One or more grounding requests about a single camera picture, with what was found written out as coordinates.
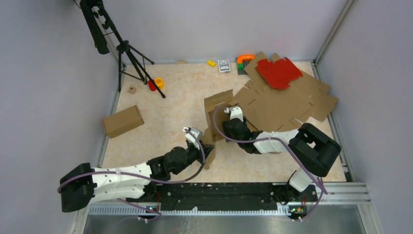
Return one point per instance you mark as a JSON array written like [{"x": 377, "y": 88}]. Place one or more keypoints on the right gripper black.
[{"x": 226, "y": 132}]

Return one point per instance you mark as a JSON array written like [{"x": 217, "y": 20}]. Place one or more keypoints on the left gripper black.
[{"x": 199, "y": 152}]

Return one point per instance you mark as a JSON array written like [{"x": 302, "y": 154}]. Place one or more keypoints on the brown cardboard box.
[
  {"x": 122, "y": 122},
  {"x": 214, "y": 121}
]

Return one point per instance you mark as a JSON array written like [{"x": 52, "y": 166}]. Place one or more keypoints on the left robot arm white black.
[{"x": 85, "y": 185}]

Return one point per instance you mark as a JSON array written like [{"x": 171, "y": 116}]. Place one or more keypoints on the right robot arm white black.
[{"x": 312, "y": 149}]

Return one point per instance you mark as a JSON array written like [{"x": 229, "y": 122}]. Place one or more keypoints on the playing card deck box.
[{"x": 224, "y": 65}]

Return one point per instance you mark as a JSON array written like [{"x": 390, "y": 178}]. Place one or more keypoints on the folded brown cardboard box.
[{"x": 122, "y": 122}]

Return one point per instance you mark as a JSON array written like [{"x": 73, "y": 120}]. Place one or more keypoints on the stack of brown cardboard blanks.
[{"x": 270, "y": 109}]

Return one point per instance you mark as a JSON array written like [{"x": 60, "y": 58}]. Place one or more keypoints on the orange green toy block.
[{"x": 242, "y": 61}]

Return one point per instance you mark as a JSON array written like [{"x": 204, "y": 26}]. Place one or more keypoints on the red flat cardboard blank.
[{"x": 278, "y": 74}]

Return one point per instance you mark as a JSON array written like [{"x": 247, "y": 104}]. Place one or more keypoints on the yellow small block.
[{"x": 211, "y": 63}]

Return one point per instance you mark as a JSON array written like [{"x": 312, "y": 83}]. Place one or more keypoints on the red yellow toy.
[{"x": 159, "y": 83}]

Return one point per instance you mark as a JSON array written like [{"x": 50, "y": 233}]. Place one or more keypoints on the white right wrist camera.
[{"x": 234, "y": 112}]

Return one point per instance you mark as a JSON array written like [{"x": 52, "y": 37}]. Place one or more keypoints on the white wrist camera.
[
  {"x": 193, "y": 136},
  {"x": 234, "y": 112}
]

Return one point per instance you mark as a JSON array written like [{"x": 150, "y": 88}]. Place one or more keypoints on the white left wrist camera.
[{"x": 193, "y": 136}]

